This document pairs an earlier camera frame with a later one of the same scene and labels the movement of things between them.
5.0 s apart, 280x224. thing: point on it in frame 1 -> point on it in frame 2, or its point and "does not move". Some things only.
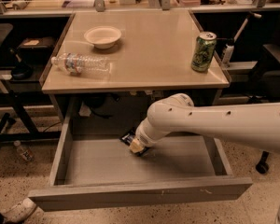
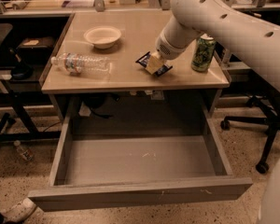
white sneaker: x=19 y=212 does not move
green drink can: x=203 y=50 does not move
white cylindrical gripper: x=142 y=138 -> x=165 y=50
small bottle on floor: x=24 y=152 does not move
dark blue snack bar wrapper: x=128 y=138 -> x=144 y=61
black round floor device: x=21 y=71 does not move
